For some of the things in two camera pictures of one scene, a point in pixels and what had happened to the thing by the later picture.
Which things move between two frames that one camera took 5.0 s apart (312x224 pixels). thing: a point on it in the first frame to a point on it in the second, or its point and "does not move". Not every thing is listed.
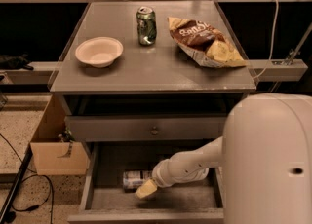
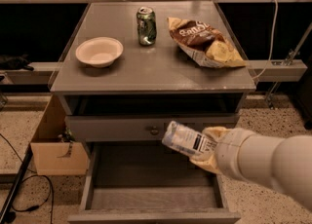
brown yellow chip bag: (204, 43) does not move
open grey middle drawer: (102, 199) does not move
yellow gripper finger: (148, 187) to (206, 161)
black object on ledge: (15, 62) does not move
